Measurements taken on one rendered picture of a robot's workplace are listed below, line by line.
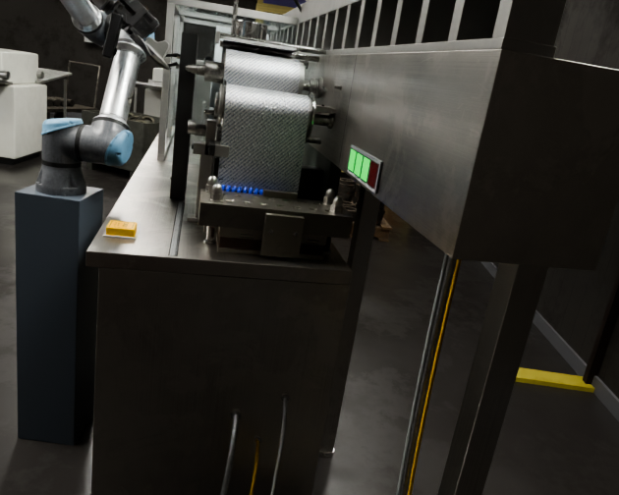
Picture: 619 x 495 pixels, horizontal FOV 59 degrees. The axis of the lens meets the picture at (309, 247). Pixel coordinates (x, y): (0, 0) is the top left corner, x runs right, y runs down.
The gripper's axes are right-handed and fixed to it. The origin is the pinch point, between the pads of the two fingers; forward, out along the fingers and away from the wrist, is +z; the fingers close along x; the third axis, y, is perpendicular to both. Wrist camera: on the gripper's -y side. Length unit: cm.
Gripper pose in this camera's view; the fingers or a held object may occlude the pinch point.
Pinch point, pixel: (164, 67)
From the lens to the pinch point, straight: 163.0
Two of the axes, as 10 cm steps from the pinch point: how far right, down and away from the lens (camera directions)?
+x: -1.8, -3.2, 9.3
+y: 7.3, -6.7, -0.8
